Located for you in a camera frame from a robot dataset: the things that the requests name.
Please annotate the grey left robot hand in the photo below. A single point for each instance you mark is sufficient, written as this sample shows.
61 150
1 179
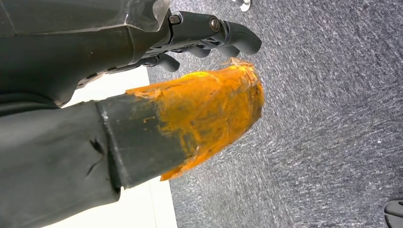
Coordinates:
63 47

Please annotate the chrome furniture foot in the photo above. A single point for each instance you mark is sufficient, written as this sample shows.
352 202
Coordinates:
244 4

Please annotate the black round base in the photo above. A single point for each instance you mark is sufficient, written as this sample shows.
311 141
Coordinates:
395 215

